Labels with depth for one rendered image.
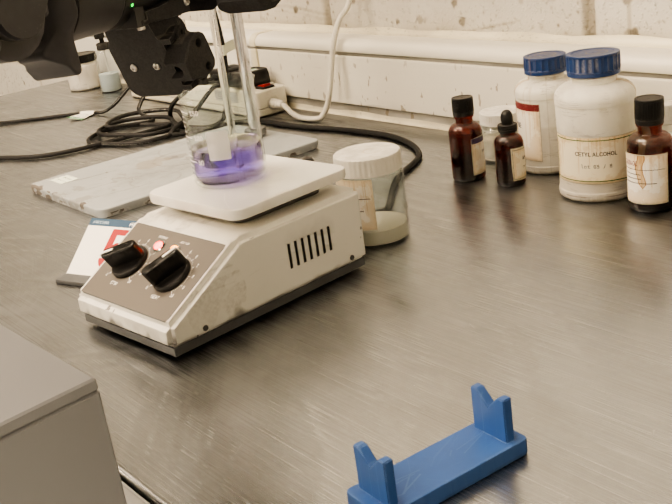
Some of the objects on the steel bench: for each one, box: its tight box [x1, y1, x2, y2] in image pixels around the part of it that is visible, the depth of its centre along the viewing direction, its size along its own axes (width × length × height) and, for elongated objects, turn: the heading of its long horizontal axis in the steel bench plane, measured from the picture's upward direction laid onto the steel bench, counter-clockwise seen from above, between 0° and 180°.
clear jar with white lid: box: [333, 142, 410, 249], centre depth 89 cm, size 6×6×8 cm
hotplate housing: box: [78, 184, 366, 357], centre depth 81 cm, size 22×13×8 cm, turn 154°
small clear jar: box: [479, 105, 518, 163], centre depth 107 cm, size 5×5×5 cm
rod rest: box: [347, 383, 528, 504], centre depth 53 cm, size 10×3×4 cm, turn 145°
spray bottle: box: [94, 33, 122, 93], centre depth 180 cm, size 4×4×11 cm
